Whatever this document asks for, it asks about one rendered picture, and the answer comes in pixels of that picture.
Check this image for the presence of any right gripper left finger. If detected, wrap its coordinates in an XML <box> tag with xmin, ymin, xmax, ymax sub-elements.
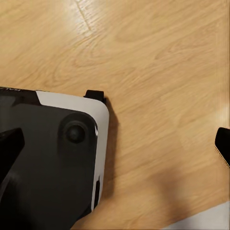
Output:
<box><xmin>0</xmin><ymin>127</ymin><xmax>25</xmax><ymax>185</ymax></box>

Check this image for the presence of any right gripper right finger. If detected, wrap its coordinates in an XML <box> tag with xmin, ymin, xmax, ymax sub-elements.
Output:
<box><xmin>215</xmin><ymin>127</ymin><xmax>230</xmax><ymax>166</ymax></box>

